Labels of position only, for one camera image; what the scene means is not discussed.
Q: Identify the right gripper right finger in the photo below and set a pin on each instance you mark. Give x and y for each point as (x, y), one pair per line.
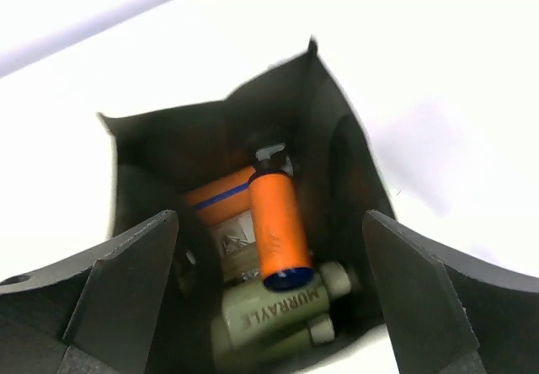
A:
(449, 312)

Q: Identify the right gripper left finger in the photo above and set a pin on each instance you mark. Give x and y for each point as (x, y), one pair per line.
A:
(93, 312)

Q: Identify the green Murrayle bottle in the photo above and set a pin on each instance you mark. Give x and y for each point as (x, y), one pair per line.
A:
(252, 312)

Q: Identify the orange spray bottle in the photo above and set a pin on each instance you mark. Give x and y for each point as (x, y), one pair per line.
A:
(285, 262)
(221, 199)

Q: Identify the black canvas bag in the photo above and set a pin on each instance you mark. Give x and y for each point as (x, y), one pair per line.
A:
(165, 154)

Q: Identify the left aluminium frame post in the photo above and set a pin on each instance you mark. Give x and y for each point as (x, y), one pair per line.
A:
(32, 30)

